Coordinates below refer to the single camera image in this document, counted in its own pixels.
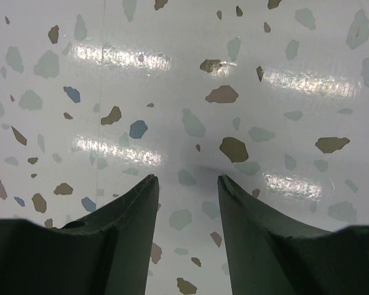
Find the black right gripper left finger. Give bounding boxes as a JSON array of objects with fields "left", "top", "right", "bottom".
[{"left": 0, "top": 175, "right": 159, "bottom": 294}]

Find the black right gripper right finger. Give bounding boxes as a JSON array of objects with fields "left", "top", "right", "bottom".
[{"left": 218, "top": 175, "right": 369, "bottom": 294}]

